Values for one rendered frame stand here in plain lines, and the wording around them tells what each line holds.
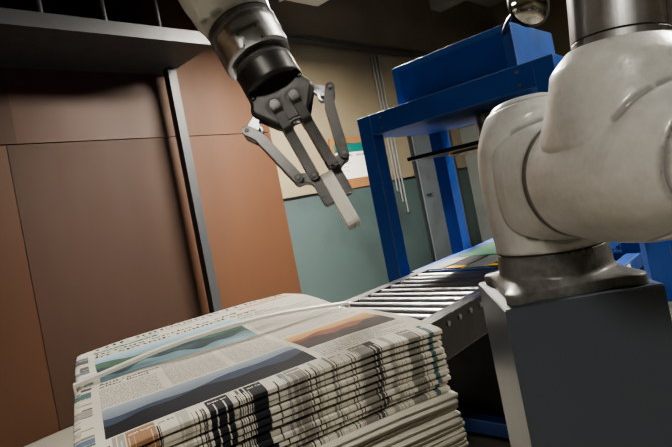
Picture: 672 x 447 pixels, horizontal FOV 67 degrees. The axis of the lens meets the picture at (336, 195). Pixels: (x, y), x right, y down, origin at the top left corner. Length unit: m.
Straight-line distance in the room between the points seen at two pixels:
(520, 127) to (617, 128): 0.21
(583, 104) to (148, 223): 4.07
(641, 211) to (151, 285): 4.10
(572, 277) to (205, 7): 0.58
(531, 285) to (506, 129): 0.21
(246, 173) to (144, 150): 1.02
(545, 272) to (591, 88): 0.28
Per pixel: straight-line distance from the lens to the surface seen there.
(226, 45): 0.66
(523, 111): 0.74
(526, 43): 2.35
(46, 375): 4.20
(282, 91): 0.64
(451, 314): 1.56
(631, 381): 0.79
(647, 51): 0.59
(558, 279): 0.75
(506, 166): 0.72
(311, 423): 0.41
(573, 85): 0.59
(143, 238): 4.41
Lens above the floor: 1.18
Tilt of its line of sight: 1 degrees up
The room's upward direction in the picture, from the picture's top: 11 degrees counter-clockwise
